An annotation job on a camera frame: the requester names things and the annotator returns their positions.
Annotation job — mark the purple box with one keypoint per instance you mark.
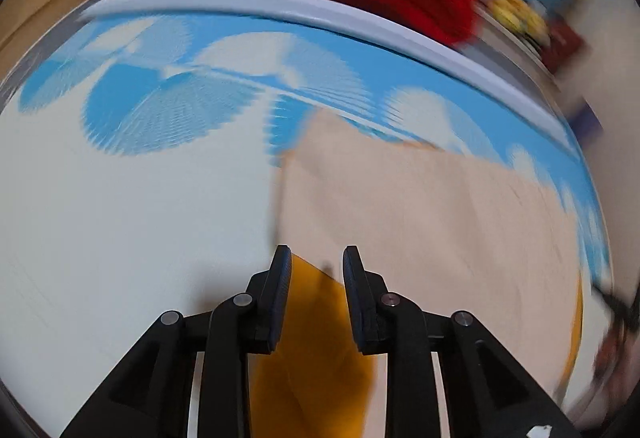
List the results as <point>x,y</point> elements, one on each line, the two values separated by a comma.
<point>589,122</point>

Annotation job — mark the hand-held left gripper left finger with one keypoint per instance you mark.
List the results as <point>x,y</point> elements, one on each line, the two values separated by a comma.
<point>280,298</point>

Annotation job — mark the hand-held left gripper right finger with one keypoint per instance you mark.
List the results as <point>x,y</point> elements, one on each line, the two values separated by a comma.
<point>352,298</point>

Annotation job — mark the blue patterned bed mat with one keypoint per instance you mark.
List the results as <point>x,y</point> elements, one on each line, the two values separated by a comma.
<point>125,218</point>

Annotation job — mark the wooden headboard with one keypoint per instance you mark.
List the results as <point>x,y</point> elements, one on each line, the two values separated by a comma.
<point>50,7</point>

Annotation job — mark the yellow plush toy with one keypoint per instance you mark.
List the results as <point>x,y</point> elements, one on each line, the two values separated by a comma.
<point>515,10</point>

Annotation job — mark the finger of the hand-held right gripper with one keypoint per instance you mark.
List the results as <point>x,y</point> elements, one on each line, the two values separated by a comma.
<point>616,303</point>

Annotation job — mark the grey edged mattress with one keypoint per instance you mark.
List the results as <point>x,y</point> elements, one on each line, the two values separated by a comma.
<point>502,48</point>

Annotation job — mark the dark red bag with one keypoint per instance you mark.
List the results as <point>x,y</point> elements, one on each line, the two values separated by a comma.
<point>565,42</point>

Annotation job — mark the beige and mustard jacket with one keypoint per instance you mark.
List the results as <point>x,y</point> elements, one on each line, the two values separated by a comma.
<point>425,218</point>

